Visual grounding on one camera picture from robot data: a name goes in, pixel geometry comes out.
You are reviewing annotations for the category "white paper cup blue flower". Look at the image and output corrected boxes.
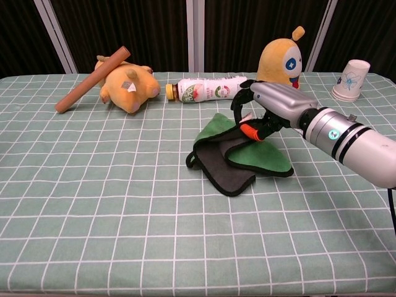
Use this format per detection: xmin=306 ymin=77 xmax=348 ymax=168
xmin=331 ymin=59 xmax=371 ymax=103

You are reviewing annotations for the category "white drink bottle yellow cap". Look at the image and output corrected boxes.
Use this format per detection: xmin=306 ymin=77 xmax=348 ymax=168
xmin=165 ymin=76 xmax=248 ymax=104

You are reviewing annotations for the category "orange hamster plush toy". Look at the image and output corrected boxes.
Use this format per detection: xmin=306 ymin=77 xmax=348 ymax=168
xmin=94 ymin=54 xmax=161 ymax=114

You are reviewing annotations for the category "brown wooden stick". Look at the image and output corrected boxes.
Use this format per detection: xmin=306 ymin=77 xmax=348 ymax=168
xmin=54 ymin=46 xmax=130 ymax=114

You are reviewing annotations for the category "grey metal partition post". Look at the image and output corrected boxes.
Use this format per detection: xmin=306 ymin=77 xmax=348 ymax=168
xmin=185 ymin=0 xmax=205 ymax=72
xmin=33 ymin=0 xmax=78 ymax=74
xmin=304 ymin=0 xmax=338 ymax=74

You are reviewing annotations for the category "black pleated curtain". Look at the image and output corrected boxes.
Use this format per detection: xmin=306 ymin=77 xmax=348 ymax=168
xmin=315 ymin=0 xmax=396 ymax=84
xmin=0 ymin=0 xmax=66 ymax=80
xmin=51 ymin=0 xmax=189 ymax=74
xmin=204 ymin=0 xmax=330 ymax=72

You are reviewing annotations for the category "green black cloth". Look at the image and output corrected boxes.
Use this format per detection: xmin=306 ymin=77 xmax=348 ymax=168
xmin=185 ymin=113 xmax=294 ymax=197

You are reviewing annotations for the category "right robot hand orange thumb tip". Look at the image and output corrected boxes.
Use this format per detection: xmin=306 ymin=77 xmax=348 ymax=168
xmin=231 ymin=79 xmax=318 ymax=142

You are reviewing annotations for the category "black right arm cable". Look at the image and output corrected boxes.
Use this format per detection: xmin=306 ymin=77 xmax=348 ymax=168
xmin=387 ymin=186 xmax=396 ymax=238

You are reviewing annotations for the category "green checked tablecloth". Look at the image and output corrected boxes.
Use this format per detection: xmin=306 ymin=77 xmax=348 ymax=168
xmin=0 ymin=71 xmax=396 ymax=294

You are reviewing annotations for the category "yellow one-eyed plush toy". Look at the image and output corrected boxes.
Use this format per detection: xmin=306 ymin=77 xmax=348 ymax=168
xmin=257 ymin=25 xmax=306 ymax=90

